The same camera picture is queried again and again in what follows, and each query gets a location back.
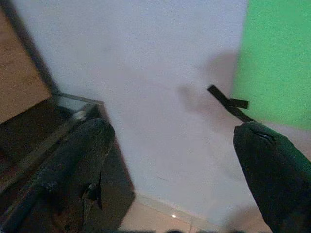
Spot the short black tape strip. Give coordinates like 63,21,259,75
228,98,249,110

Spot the green wall sheet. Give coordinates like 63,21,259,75
230,0,311,132

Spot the dark cabinet with metal edge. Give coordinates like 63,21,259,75
0,93,136,233

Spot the brown cardboard box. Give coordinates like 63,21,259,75
0,7,53,124

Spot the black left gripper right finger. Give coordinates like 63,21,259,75
233,120,311,233

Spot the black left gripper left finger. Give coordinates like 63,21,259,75
0,118,116,233

